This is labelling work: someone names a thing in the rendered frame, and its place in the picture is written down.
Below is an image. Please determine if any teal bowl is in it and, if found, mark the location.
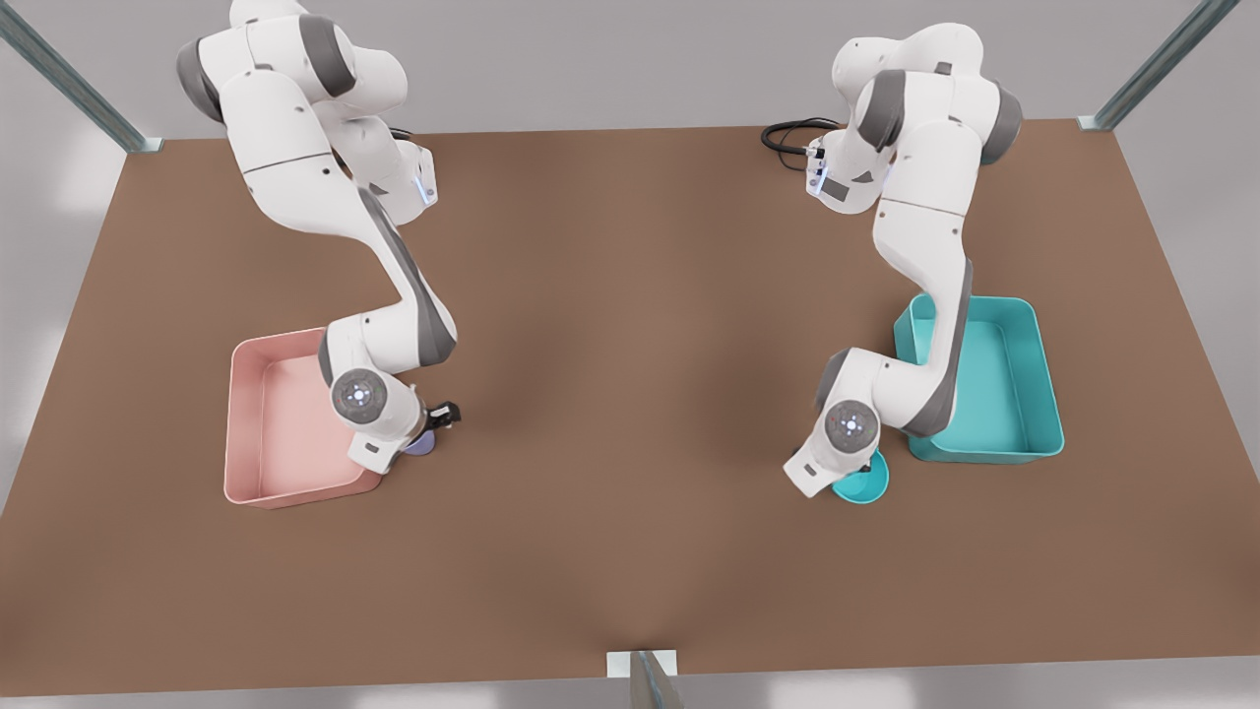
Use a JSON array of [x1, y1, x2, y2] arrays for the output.
[[832, 449, 890, 506]]

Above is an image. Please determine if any pink plastic box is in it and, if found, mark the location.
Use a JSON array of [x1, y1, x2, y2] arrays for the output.
[[223, 328, 386, 509]]

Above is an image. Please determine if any teal plastic box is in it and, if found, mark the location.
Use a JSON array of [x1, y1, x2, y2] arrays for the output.
[[893, 293, 1066, 465]]

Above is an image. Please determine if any silver frame post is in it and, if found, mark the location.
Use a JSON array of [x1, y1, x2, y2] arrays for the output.
[[1077, 0, 1241, 132], [0, 5, 164, 155], [606, 649, 684, 709]]

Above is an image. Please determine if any black cable loop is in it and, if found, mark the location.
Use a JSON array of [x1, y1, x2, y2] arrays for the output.
[[761, 118, 842, 173]]

